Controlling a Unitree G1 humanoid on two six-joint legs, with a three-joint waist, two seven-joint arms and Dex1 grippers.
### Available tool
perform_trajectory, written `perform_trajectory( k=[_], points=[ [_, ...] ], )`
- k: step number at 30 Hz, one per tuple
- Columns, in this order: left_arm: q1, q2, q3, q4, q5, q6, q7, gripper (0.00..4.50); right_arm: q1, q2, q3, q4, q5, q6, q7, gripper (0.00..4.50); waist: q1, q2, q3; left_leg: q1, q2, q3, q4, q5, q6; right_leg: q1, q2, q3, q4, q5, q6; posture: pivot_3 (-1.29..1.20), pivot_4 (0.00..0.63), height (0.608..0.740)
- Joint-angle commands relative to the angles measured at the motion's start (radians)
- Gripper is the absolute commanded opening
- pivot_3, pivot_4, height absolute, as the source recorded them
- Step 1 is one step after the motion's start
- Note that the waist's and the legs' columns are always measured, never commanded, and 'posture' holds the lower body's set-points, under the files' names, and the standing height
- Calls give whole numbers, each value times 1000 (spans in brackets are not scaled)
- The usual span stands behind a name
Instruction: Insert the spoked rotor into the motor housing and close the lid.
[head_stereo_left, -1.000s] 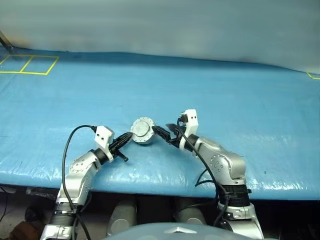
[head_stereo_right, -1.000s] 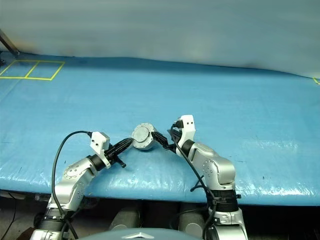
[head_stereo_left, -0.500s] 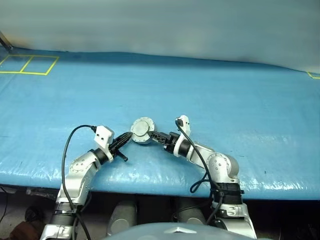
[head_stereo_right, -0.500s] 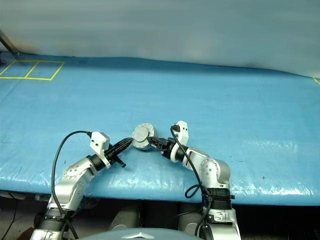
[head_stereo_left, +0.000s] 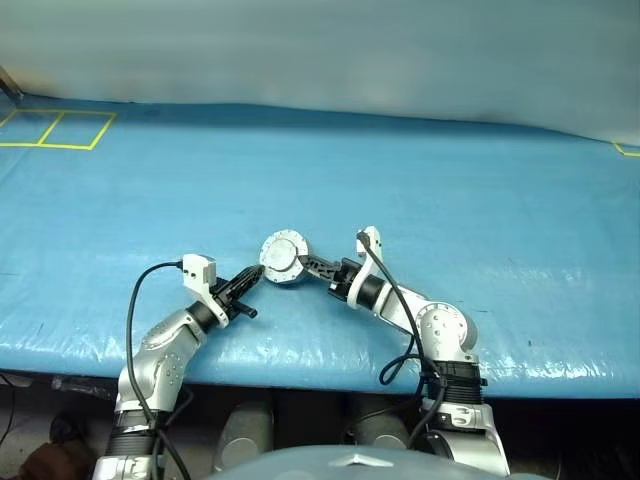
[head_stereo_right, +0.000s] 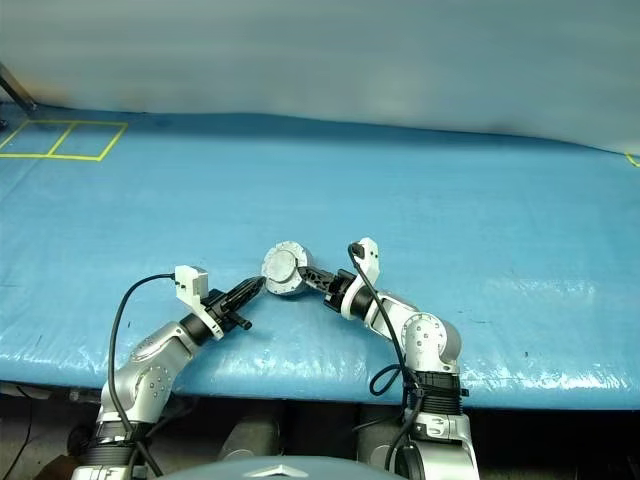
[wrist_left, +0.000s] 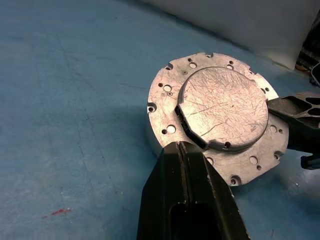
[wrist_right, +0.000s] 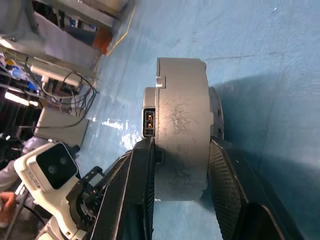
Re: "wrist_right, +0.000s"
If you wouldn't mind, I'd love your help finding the white equipment box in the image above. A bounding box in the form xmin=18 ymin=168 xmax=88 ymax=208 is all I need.
xmin=33 ymin=106 xmax=90 ymax=148

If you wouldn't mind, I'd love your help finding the white power strip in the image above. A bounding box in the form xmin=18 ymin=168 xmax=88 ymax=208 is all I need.
xmin=29 ymin=63 xmax=84 ymax=88

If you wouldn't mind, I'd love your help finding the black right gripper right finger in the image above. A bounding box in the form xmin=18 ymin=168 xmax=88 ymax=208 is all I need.
xmin=208 ymin=136 xmax=300 ymax=240

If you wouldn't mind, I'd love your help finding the grey metal rack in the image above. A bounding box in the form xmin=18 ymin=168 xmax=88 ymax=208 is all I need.
xmin=0 ymin=0 xmax=137 ymax=85

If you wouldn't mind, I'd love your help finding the blue plastic table cover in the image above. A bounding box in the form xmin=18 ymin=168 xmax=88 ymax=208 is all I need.
xmin=81 ymin=0 xmax=320 ymax=240

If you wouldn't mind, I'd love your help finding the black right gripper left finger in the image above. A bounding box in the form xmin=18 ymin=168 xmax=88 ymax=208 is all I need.
xmin=88 ymin=136 xmax=157 ymax=240

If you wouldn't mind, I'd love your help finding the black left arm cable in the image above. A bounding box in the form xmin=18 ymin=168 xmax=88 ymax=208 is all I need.
xmin=16 ymin=193 xmax=50 ymax=227

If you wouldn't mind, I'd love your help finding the bystander bare hand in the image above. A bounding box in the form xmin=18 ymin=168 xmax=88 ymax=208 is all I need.
xmin=0 ymin=191 xmax=17 ymax=225

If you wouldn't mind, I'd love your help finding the orange box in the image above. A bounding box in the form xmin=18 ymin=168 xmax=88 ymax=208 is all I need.
xmin=91 ymin=25 xmax=114 ymax=55

